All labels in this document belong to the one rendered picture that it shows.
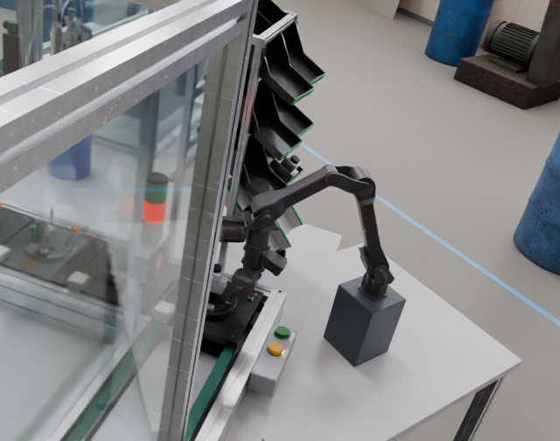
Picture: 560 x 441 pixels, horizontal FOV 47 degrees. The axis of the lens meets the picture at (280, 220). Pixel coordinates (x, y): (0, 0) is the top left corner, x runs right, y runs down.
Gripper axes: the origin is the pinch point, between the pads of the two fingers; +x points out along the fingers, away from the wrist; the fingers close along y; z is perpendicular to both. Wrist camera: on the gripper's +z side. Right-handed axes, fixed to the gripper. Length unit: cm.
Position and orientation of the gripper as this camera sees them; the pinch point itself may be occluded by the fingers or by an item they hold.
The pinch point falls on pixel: (250, 279)
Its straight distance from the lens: 172.8
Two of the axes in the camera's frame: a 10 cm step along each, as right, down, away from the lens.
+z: 9.5, 2.8, -1.5
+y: 2.7, -4.6, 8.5
